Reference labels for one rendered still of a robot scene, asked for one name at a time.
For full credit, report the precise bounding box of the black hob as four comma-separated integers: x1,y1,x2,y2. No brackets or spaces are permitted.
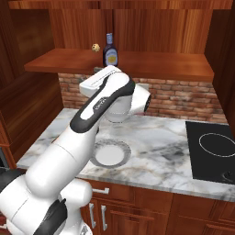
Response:
185,120,235,185

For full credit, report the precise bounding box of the wooden drawer front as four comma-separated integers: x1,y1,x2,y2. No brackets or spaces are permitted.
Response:
86,179,136,204

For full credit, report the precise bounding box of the black hob knob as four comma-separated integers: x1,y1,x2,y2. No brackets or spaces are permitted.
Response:
221,170,235,184

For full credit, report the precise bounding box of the narrow wooden cupboard door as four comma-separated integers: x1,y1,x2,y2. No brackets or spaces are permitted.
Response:
80,197,100,235

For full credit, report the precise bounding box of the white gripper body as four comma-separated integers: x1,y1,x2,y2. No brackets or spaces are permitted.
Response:
79,64,123,98

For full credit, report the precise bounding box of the open wooden cabinet door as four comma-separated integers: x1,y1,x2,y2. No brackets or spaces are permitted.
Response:
204,0,235,136
0,0,66,160

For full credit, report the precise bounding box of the white plate grey rim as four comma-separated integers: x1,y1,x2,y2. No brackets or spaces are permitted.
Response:
89,139,132,169

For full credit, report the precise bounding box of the silver drawer handle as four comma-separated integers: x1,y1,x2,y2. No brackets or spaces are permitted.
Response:
91,187,110,196

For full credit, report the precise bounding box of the silver cupboard door handle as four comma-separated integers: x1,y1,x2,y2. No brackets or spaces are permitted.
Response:
88,202,97,230
100,204,108,232

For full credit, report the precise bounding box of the dark condiment bottle yellow label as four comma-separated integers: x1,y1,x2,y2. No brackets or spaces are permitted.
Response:
102,32,119,68

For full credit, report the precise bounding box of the wooden cupboard front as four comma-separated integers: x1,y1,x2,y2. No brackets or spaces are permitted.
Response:
165,192,235,235

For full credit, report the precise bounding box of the wide wooden cupboard door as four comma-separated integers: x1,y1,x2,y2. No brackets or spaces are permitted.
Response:
97,199,173,235

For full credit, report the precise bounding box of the wooden wall cabinet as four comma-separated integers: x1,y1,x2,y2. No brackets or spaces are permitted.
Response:
8,0,234,83

